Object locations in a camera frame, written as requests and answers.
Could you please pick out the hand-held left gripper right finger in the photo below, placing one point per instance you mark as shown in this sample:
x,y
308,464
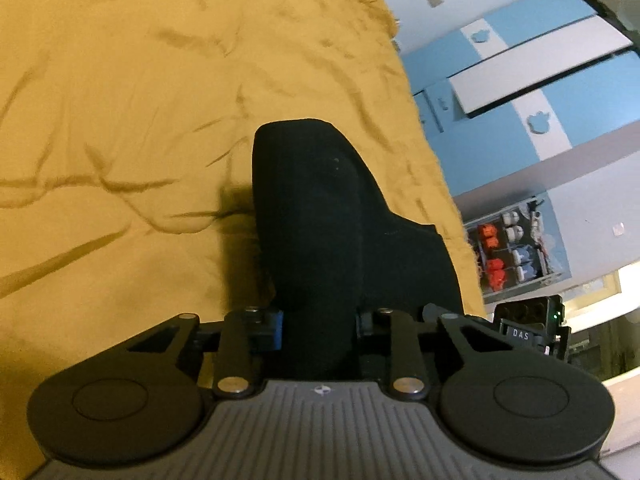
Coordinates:
x,y
367,323

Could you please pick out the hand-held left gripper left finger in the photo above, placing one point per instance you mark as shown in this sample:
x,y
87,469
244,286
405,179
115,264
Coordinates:
x,y
276,329

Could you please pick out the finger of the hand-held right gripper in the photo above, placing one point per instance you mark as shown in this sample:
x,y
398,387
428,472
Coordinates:
x,y
433,312

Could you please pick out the black pants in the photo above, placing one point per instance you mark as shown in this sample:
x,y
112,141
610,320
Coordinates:
x,y
320,240

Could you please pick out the shelf rack with folded clothes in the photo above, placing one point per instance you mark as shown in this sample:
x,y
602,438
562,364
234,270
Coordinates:
x,y
515,250

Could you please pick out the blue and white wardrobe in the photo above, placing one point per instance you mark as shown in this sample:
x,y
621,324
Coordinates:
x,y
530,90

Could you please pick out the mustard yellow blanket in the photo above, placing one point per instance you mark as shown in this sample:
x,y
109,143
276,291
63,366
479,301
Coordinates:
x,y
150,110

